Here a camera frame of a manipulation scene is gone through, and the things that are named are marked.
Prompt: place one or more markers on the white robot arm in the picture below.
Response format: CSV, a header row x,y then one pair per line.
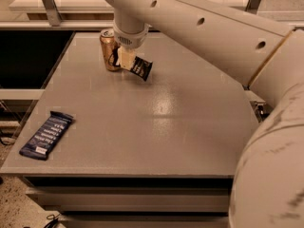
x,y
262,54

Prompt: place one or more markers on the orange soda can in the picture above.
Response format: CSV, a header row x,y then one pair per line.
x,y
109,49

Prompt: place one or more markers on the blue rxbar wrapper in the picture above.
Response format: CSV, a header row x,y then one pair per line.
x,y
47,136

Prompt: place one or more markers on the metal frame rail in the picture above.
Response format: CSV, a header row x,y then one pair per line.
x,y
57,15

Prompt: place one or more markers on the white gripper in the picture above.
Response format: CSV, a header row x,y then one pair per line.
x,y
131,39

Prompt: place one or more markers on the black chocolate rxbar wrapper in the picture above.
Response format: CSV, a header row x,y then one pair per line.
x,y
141,68

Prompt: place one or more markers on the grey drawer cabinet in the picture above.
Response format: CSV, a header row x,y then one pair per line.
x,y
133,202

